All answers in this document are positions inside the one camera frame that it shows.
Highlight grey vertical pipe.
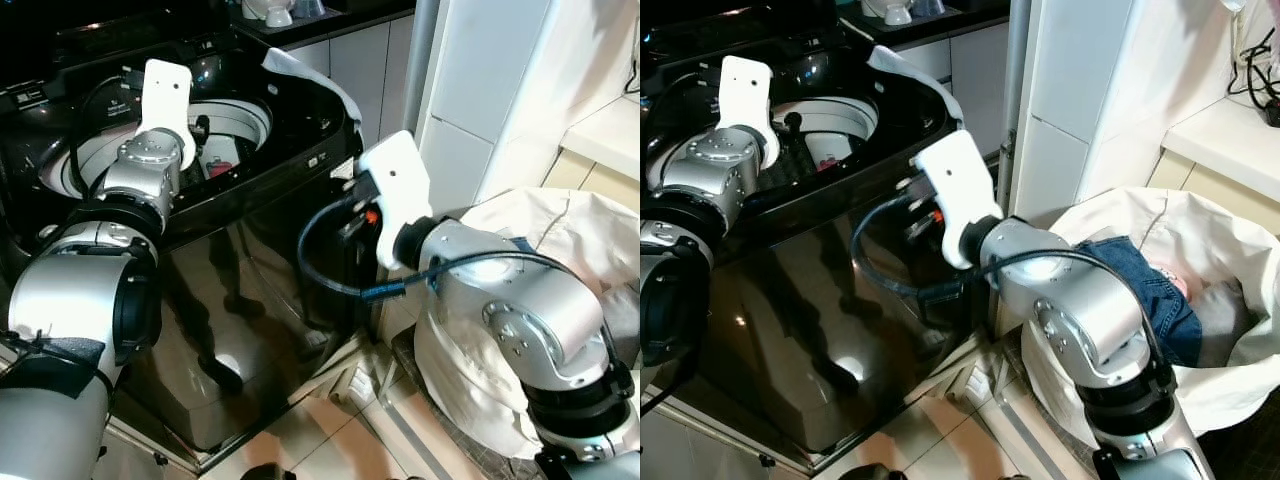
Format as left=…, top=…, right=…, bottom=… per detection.
left=400, top=0, right=442, bottom=137
left=1000, top=0, right=1033, bottom=139

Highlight white kitchen cabinet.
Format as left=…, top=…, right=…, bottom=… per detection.
left=280, top=10, right=417, bottom=133
left=900, top=20, right=1011, bottom=156

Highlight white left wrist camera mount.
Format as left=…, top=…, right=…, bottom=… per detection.
left=717, top=55, right=782, bottom=167
left=137, top=58, right=197, bottom=167

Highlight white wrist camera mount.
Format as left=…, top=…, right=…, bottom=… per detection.
left=717, top=55, right=782, bottom=167
left=357, top=130, right=434, bottom=270
left=137, top=58, right=197, bottom=167
left=912, top=129, right=1002, bottom=270

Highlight grey garment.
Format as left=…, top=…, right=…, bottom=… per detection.
left=1194, top=285, right=1257, bottom=365

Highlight beige side counter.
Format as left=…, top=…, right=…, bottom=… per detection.
left=1148, top=94, right=1280, bottom=233
left=543, top=94, right=641, bottom=213

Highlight white tall cabinet column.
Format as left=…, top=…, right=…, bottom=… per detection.
left=415, top=0, right=641, bottom=216
left=1010, top=0, right=1243, bottom=246

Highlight silver washer drum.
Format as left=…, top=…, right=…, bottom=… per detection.
left=648, top=97, right=869, bottom=193
left=40, top=98, right=273, bottom=201

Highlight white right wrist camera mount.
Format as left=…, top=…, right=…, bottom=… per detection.
left=357, top=130, right=434, bottom=270
left=912, top=129, right=1002, bottom=270

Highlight black top-load washing machine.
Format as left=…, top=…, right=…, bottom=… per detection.
left=0, top=28, right=367, bottom=453
left=640, top=28, right=1004, bottom=453

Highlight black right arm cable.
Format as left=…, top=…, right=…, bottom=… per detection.
left=296, top=194, right=613, bottom=373
left=851, top=194, right=1167, bottom=373

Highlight white cloth laundry bag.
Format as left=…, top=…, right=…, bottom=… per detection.
left=412, top=187, right=641, bottom=461
left=1020, top=187, right=1280, bottom=441

